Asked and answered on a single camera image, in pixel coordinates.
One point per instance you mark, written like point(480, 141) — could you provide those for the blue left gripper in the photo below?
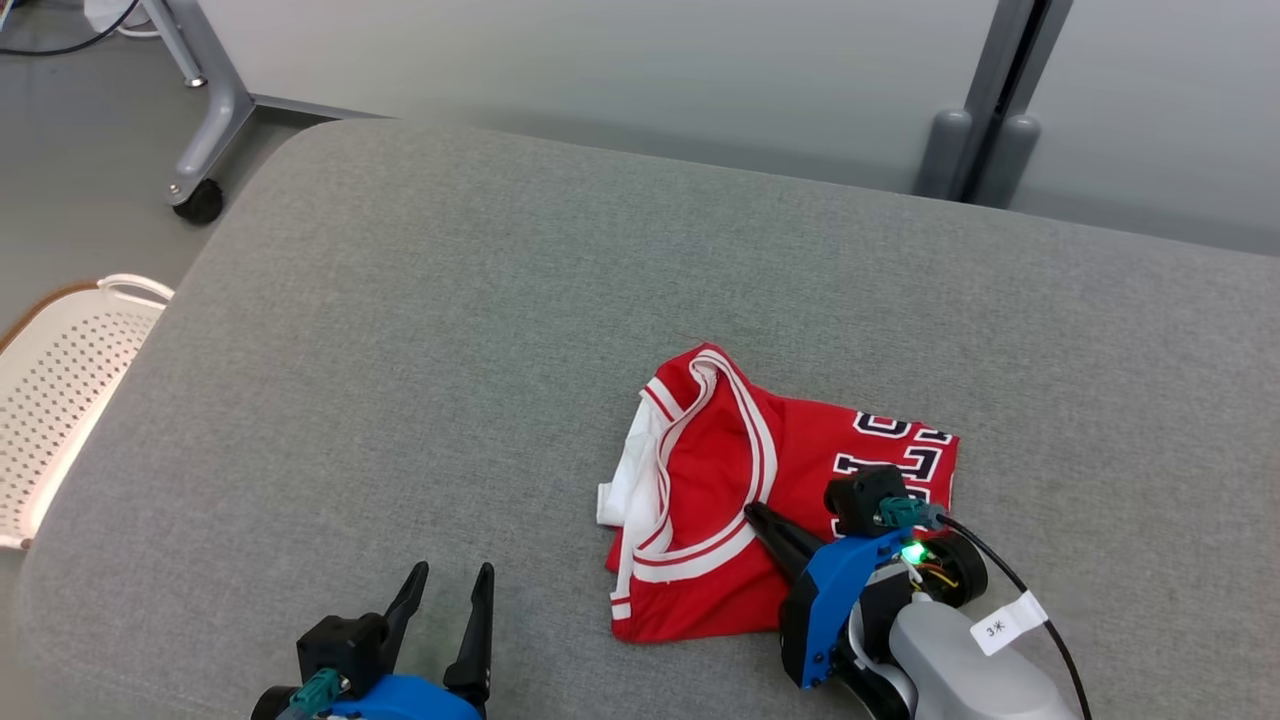
point(400, 700)

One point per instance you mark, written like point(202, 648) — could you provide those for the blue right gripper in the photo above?
point(825, 600)

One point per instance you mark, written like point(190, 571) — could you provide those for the red Bulls jersey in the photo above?
point(720, 600)

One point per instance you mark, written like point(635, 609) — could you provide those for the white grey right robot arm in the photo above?
point(960, 670)

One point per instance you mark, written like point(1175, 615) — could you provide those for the white perforated laundry basket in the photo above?
point(60, 400)

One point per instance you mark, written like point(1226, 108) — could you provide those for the grey wheeled stand leg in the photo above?
point(215, 120)

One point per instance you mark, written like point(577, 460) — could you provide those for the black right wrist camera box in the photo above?
point(860, 495)

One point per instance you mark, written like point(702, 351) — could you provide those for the teal right camera plug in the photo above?
point(905, 513)

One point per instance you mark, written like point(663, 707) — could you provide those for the teal camera plug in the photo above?
point(318, 690)
point(905, 513)

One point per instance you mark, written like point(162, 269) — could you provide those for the teal left camera plug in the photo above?
point(318, 690)

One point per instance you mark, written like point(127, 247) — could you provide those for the grey partition post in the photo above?
point(990, 100)

